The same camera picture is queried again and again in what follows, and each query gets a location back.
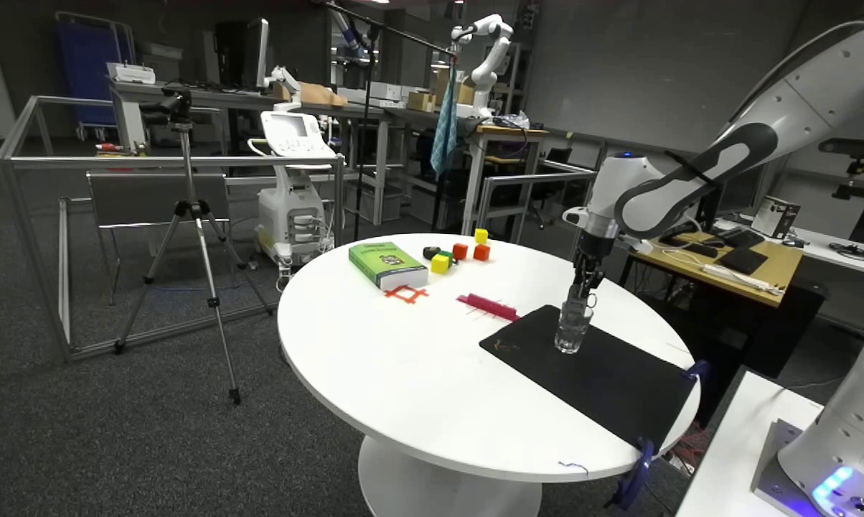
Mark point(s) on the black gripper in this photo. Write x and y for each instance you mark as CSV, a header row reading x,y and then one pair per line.
x,y
592,259

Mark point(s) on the white robot base platform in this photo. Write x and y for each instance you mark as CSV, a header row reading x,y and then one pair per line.
x,y
727,450

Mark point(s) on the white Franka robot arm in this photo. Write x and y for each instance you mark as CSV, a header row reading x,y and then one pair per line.
x,y
793,124

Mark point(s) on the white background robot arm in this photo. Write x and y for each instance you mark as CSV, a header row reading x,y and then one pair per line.
x,y
493,46

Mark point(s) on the clear glass cup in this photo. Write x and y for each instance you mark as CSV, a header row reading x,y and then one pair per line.
x,y
572,333

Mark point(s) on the small black round object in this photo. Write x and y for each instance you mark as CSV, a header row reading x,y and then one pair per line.
x,y
429,250

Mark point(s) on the black rectangular mat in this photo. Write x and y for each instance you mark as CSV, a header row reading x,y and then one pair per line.
x,y
612,382

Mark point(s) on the orange cube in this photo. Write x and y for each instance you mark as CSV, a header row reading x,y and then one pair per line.
x,y
461,250
484,253

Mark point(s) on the blue table clamp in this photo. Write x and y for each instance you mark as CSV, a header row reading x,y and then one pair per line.
x,y
699,372
636,474

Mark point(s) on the small green cube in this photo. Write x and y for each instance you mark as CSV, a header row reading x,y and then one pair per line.
x,y
447,253

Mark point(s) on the small yellow cube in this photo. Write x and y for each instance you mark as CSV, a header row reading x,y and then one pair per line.
x,y
441,266

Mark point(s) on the wooden side desk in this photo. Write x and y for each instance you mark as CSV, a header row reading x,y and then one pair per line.
x,y
735,262

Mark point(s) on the green book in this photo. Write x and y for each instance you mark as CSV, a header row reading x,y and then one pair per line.
x,y
384,259

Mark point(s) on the hanging blue cloth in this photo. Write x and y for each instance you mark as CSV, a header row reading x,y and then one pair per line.
x,y
442,132

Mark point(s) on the white machine on cart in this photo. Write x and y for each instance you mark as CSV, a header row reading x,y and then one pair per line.
x,y
293,204

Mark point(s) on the blue board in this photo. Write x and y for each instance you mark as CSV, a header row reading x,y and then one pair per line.
x,y
86,59

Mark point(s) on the small orange plastic frame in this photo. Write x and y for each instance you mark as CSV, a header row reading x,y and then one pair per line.
x,y
405,293

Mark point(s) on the white table pedestal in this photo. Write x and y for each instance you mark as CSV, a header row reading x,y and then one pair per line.
x,y
441,488

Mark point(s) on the black camera tripod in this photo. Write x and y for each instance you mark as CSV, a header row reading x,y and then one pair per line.
x,y
193,208

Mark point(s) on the grey metal frame enclosure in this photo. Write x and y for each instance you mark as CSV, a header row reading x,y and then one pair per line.
x,y
30,160

